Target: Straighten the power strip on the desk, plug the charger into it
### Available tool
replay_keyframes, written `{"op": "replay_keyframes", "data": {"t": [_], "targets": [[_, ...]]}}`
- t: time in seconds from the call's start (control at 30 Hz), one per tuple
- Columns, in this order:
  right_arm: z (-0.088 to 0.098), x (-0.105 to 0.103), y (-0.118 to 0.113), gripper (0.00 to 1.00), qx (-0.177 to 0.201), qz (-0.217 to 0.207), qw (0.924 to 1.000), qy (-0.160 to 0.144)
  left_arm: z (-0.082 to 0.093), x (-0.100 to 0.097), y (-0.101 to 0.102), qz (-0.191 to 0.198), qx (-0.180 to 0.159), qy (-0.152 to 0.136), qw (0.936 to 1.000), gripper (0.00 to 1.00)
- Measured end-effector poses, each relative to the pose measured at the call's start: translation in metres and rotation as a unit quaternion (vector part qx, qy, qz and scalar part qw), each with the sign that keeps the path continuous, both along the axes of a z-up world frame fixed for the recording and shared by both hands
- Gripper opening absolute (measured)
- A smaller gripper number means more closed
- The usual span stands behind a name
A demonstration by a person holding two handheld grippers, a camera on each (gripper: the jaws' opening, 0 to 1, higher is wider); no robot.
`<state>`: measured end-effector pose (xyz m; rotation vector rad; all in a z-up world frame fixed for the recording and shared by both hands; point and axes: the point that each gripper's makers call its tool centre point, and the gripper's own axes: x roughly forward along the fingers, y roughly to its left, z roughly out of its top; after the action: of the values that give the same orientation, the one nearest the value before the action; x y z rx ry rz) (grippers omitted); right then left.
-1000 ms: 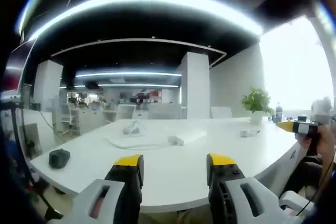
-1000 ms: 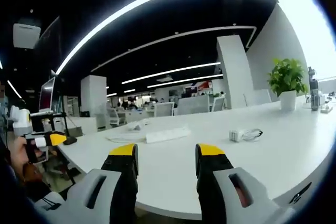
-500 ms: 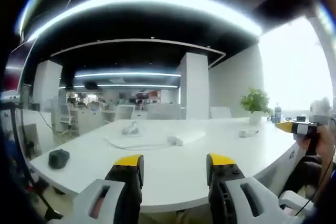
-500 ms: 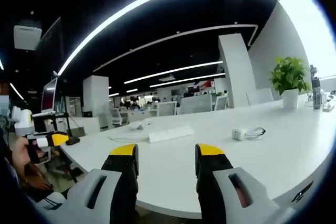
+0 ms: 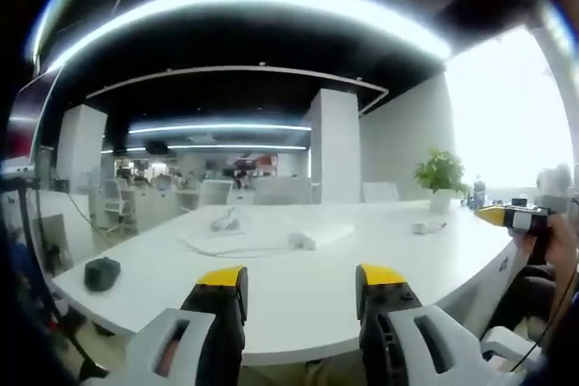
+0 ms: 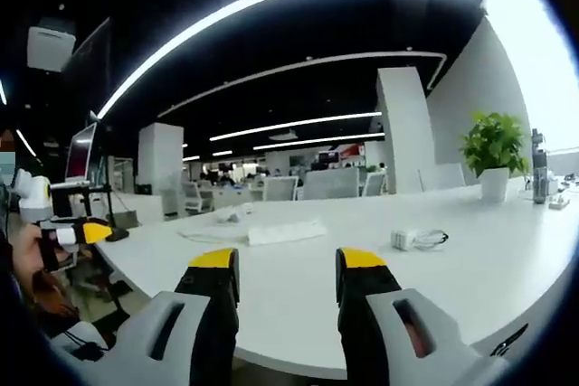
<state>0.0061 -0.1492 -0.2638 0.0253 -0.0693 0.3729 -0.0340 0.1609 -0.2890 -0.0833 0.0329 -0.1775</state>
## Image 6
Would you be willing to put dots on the white ceiling unit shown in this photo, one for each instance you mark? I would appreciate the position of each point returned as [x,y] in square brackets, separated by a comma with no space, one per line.
[50,44]

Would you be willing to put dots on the straight ceiling light strip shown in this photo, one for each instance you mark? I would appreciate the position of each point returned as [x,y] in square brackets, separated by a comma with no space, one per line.
[294,125]
[316,141]

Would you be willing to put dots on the white mesh office chair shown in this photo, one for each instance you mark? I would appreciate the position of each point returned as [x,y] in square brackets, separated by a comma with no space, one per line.
[374,183]
[196,198]
[280,189]

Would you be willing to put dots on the white charger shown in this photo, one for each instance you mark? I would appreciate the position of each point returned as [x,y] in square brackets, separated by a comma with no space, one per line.
[404,240]

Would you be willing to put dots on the computer monitor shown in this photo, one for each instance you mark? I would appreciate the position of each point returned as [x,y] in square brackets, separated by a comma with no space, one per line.
[81,153]

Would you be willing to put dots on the green potted plant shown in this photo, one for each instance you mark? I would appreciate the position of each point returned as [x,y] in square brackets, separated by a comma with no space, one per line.
[495,151]

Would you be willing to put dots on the white power strip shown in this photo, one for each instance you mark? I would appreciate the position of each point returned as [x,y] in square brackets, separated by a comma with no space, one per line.
[286,232]

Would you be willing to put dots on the person's left hand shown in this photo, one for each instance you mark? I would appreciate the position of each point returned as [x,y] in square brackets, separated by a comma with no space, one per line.
[27,248]

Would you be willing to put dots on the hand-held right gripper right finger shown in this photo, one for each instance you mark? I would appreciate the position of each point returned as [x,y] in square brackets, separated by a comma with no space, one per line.
[384,313]

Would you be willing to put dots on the long curved ceiling light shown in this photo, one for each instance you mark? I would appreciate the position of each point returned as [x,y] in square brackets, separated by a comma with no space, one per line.
[253,4]

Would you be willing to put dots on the white desk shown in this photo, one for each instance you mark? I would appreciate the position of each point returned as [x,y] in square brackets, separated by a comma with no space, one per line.
[294,304]

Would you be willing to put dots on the dark water bottle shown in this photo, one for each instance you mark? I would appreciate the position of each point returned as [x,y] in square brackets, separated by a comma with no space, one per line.
[539,169]

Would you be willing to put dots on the small white desk items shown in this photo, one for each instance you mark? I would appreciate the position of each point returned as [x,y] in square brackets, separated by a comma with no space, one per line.
[560,200]

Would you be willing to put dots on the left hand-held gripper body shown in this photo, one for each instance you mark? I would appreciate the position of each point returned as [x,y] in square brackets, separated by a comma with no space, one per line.
[31,198]

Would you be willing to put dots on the white cloth bundle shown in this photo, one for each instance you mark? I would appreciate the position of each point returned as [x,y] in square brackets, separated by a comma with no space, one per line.
[234,214]

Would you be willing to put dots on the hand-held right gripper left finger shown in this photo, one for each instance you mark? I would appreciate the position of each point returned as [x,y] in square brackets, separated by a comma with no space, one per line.
[181,332]

